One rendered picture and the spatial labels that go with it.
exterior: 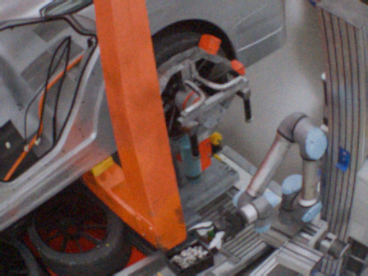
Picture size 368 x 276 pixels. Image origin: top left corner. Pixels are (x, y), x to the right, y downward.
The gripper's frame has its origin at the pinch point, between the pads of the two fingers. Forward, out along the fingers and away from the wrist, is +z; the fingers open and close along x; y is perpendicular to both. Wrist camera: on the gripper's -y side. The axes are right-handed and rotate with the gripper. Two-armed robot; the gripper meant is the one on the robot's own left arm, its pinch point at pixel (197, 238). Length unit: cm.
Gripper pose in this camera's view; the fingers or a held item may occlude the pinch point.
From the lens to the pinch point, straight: 292.5
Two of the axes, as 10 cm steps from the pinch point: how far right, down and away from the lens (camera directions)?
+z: -8.3, 4.5, -3.2
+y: 1.9, 7.9, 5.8
